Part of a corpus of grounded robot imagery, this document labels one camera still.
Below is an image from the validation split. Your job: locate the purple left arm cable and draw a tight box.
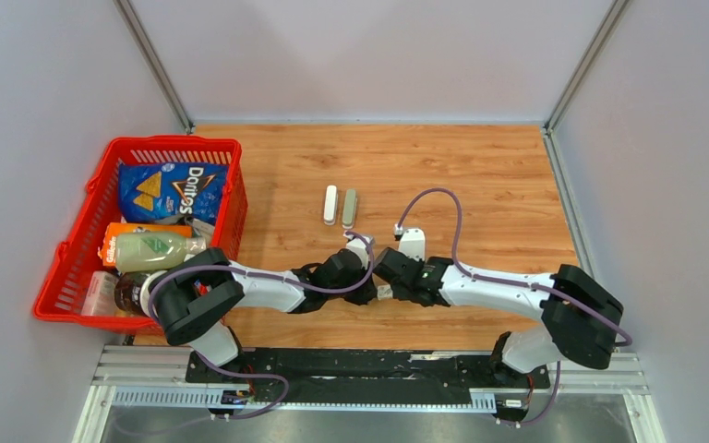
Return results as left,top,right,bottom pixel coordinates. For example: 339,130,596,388
146,230,377,421

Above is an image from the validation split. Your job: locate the pale green lotion bottle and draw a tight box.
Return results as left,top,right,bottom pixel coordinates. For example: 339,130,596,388
114,232,208,273

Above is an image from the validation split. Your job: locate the aluminium frame rail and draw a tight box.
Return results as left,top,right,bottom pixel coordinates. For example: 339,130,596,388
73,346,666,442

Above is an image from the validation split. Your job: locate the blue Doritos chip bag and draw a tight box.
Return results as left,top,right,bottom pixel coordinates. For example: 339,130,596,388
117,162,228,224

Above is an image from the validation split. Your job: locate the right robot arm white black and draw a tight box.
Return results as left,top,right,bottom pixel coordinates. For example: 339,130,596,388
374,247,623,387

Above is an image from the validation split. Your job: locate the clear pink plastic package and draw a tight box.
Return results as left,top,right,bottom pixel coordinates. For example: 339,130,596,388
80,271,118,317

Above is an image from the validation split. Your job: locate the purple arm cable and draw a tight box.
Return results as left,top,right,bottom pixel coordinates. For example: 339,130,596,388
393,187,634,426
146,230,377,421

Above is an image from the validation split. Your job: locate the red plastic shopping basket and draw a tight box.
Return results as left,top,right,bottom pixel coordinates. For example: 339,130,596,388
32,135,248,336

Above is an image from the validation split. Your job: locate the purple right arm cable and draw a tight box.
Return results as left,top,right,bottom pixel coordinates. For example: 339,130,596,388
393,187,634,426

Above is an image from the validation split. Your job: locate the orange Gillette package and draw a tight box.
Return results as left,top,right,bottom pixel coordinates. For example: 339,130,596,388
100,221,194,270

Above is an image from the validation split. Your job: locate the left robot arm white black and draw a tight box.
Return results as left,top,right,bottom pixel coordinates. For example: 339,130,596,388
140,242,377,383

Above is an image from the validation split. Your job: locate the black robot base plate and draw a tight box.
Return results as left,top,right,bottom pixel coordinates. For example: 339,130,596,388
186,345,551,406

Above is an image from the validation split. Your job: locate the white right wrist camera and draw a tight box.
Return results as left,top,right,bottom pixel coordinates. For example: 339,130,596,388
393,224,426,261

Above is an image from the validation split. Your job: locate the white staple box red label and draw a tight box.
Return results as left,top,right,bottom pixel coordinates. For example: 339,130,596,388
377,284,393,301

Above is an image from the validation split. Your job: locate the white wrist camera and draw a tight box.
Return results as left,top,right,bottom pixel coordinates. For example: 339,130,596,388
393,224,426,261
343,231,374,269

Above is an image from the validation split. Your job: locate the dark jar with white lid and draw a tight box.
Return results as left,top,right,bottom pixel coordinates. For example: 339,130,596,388
114,270,165,317

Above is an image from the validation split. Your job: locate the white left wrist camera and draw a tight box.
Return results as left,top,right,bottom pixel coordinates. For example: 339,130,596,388
343,231,374,269

